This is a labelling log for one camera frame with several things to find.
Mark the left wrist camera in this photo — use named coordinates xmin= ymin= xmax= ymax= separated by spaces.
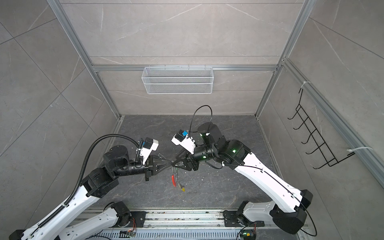
xmin=140 ymin=138 xmax=159 ymax=165

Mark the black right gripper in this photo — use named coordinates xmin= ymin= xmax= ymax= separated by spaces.
xmin=171 ymin=145 xmax=219 ymax=171

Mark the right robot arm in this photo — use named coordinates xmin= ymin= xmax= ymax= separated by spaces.
xmin=172 ymin=122 xmax=313 ymax=234

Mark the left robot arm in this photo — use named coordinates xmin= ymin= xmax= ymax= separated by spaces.
xmin=9 ymin=146 xmax=170 ymax=240

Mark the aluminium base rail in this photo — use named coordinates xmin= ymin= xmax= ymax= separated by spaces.
xmin=74 ymin=208 xmax=289 ymax=231

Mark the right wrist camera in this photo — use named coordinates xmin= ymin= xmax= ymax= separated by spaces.
xmin=172 ymin=130 xmax=197 ymax=154

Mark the black right camera cable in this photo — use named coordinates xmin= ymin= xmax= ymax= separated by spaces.
xmin=188 ymin=104 xmax=214 ymax=134

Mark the white wire mesh basket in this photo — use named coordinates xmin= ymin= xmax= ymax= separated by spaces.
xmin=142 ymin=67 xmax=214 ymax=95

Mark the black corrugated cable conduit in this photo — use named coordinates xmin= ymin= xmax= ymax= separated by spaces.
xmin=37 ymin=134 xmax=140 ymax=229

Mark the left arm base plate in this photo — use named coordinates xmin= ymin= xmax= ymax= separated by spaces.
xmin=113 ymin=211 xmax=147 ymax=229

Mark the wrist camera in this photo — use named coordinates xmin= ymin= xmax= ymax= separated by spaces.
xmin=172 ymin=130 xmax=197 ymax=154
xmin=140 ymin=138 xmax=159 ymax=165

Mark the black wire hook rack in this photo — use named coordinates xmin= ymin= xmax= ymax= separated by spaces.
xmin=288 ymin=89 xmax=355 ymax=170

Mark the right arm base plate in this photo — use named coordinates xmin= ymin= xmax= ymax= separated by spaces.
xmin=222 ymin=210 xmax=265 ymax=227

